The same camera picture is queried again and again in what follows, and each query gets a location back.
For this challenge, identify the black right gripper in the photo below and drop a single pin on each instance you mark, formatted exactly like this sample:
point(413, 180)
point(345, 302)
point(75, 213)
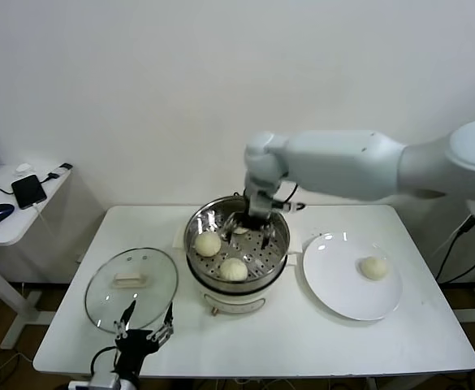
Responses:
point(250, 223)

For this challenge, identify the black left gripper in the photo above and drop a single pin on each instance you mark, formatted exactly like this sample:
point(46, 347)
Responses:
point(133, 347)

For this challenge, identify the white steamed baozi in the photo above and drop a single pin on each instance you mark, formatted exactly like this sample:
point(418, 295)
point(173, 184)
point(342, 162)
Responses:
point(233, 269)
point(241, 231)
point(208, 245)
point(374, 268)

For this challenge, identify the round glass pot lid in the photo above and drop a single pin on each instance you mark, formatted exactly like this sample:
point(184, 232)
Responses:
point(139, 260)

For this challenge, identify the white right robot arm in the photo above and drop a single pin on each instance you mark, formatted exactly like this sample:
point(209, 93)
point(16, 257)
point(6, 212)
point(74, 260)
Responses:
point(334, 162)

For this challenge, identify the stainless steel steamer basket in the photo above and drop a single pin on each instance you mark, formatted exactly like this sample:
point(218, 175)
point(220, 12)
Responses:
point(204, 221)

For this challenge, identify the white electric cooker pot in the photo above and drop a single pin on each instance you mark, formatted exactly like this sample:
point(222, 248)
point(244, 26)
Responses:
point(229, 302)

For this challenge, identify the white round plate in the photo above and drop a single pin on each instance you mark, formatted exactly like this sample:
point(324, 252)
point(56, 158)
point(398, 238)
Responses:
point(330, 276)

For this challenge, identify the white side desk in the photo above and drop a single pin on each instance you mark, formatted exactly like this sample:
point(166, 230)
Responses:
point(1, 233)

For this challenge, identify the black smartphone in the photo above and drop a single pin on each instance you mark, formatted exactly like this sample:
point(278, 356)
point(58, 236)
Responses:
point(28, 191)

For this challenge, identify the small white round object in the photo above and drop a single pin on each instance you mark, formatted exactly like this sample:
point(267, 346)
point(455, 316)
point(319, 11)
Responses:
point(24, 167)

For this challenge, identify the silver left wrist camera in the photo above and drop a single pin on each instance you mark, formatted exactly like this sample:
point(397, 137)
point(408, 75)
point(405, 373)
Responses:
point(104, 382)

